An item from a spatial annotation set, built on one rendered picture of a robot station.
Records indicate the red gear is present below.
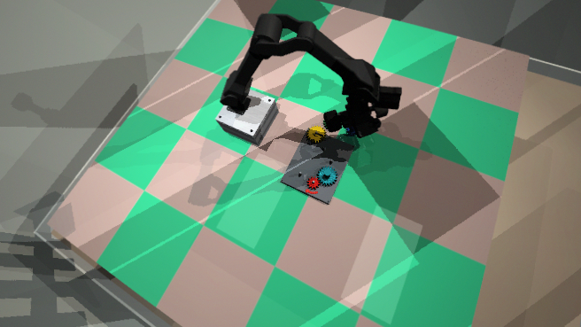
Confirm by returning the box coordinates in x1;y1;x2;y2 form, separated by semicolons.
307;177;320;189

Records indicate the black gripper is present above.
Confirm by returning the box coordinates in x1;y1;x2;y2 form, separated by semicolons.
323;97;388;132

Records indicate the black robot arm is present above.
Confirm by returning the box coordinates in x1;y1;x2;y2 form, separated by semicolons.
220;13;402;138

